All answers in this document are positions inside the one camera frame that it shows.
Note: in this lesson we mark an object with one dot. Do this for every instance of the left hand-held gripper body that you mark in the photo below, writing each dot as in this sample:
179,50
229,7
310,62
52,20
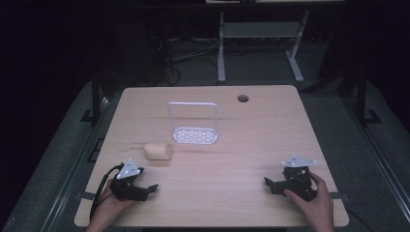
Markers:
124,188

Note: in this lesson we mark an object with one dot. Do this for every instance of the person's right hand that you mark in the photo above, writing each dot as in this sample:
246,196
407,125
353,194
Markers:
317,206

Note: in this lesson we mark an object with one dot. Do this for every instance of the metal floor rail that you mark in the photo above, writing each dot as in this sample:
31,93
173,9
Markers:
77,161
377,161

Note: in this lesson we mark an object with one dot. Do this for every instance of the beige bread roll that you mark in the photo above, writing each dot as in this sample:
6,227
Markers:
158,151

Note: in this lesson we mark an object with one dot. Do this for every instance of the white metal stand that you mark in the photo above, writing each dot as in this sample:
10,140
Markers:
257,30

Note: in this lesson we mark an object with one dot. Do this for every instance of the person's left hand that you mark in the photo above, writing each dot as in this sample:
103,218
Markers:
108,209

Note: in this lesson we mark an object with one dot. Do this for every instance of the black frame post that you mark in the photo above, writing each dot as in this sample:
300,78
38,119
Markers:
95,96
361,96

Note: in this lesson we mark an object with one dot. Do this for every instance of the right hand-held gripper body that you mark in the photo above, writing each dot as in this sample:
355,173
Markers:
299,185

